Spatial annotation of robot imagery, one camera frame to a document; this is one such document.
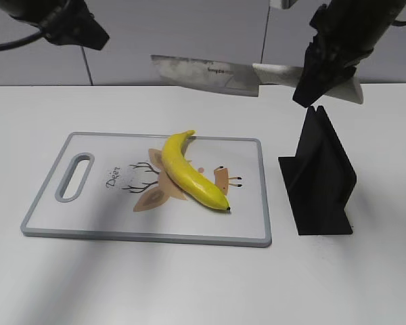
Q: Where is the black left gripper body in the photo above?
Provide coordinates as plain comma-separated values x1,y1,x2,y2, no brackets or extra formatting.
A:
37,1,91,46

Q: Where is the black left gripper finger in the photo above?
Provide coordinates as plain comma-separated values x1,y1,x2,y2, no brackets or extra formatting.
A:
77,15,110,51

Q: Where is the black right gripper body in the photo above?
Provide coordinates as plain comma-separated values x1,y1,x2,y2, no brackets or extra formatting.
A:
309,5,374,66

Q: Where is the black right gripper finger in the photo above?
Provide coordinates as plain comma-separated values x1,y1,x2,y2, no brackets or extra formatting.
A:
292,43,356,108

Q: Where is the cleaver with white handle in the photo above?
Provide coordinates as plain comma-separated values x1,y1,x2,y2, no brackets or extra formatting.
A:
150,54,364,105

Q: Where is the yellow plastic banana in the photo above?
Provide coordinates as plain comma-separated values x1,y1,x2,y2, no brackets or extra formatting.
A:
161,130,230,212

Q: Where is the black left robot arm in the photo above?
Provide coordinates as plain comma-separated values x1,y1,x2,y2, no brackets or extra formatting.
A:
0,0,110,52

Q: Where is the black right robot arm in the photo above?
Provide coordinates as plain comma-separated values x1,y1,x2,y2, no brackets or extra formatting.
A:
292,0,406,108

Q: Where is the black knife stand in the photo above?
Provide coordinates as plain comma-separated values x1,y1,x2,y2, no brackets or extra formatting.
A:
278,106,357,236

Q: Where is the white grey-rimmed cutting board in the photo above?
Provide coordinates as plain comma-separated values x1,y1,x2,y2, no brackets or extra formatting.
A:
20,132,271,248

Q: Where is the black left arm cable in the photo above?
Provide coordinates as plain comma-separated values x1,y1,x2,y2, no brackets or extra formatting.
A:
0,25,45,53

